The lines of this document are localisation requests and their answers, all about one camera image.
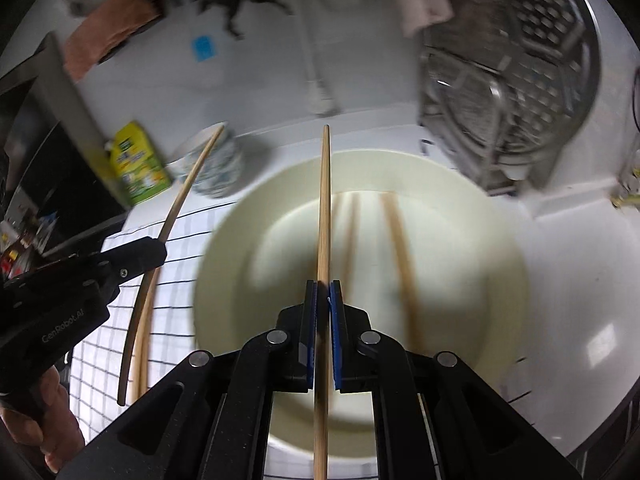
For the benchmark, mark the single wooden chopstick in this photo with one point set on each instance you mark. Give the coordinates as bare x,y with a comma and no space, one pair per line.
400,260
324,210
192,180

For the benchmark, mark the yellow seasoning pouch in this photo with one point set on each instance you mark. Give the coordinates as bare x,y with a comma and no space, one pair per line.
137,165

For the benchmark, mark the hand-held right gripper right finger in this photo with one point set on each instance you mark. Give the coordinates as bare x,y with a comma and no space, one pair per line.
336,325

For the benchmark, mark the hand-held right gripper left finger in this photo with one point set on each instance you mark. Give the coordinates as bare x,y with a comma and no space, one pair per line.
311,325

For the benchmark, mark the pale green stick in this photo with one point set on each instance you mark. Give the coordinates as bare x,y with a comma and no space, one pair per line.
625,202

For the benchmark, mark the perforated steel steamer tray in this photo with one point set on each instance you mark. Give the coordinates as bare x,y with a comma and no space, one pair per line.
540,35

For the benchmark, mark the colourful packets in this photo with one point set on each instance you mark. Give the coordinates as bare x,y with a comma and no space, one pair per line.
25,250

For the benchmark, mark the person's left hand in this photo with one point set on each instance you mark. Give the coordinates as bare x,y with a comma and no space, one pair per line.
60,410

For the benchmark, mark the floral ceramic bowl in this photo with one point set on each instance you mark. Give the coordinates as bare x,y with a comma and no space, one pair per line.
220,160
187,152
220,182

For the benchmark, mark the white deep plate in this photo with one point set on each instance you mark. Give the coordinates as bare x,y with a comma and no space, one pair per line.
450,260

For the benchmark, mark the white black checked cloth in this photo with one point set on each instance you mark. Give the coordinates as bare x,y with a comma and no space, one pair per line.
170,290

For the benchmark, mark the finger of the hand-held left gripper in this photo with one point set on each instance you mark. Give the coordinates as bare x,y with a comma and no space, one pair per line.
140,255

